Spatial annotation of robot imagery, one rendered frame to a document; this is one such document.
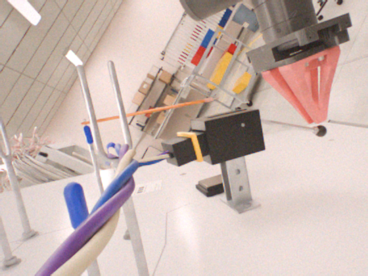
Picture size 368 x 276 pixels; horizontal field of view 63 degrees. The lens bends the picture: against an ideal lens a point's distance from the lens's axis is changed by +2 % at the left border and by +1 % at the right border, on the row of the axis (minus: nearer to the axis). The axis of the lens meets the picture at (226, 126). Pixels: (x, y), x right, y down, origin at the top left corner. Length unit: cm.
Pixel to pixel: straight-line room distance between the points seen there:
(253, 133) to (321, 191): 9
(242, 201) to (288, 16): 18
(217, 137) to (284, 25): 13
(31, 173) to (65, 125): 765
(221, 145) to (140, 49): 851
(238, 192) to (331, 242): 10
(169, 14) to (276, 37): 880
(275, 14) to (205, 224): 21
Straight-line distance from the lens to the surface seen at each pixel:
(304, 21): 31
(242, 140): 27
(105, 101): 855
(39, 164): 104
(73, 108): 866
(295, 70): 29
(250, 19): 737
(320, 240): 23
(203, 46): 448
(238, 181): 28
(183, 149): 25
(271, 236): 24
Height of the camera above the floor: 120
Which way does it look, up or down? 14 degrees down
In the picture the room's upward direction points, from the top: 61 degrees counter-clockwise
